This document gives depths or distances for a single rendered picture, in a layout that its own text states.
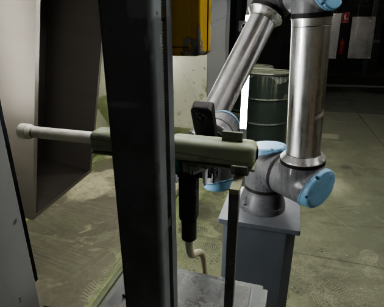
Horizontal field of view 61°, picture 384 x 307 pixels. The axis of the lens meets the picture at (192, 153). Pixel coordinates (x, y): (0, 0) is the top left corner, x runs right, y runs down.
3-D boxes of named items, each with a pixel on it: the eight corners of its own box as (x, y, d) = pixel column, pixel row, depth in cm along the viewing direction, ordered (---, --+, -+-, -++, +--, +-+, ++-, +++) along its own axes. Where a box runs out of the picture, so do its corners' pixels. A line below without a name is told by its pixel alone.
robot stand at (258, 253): (284, 304, 167) (299, 193, 145) (283, 357, 140) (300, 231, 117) (226, 291, 175) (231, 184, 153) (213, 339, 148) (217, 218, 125)
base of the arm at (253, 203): (285, 197, 141) (288, 176, 138) (284, 220, 124) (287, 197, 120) (242, 192, 146) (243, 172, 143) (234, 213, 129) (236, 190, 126)
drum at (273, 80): (237, 134, 442) (240, 68, 411) (279, 135, 440) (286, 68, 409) (241, 149, 387) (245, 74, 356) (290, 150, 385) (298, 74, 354)
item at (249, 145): (251, 241, 64) (259, 130, 56) (248, 256, 59) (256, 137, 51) (44, 206, 77) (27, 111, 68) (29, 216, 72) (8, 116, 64)
